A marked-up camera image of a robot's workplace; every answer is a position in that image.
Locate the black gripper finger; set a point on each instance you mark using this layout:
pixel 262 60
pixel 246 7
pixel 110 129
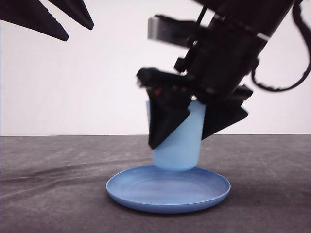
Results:
pixel 32 14
pixel 75 9

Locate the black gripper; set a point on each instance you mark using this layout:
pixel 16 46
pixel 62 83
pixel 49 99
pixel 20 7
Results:
pixel 211 70

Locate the light blue plastic cup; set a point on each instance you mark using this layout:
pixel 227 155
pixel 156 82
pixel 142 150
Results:
pixel 180 150

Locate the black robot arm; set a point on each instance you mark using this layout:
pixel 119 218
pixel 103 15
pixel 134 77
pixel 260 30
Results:
pixel 256 18

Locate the blue plastic plate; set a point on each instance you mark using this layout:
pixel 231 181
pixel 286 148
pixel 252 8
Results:
pixel 150 189

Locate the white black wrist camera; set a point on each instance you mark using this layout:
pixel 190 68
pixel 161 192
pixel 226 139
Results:
pixel 169 30

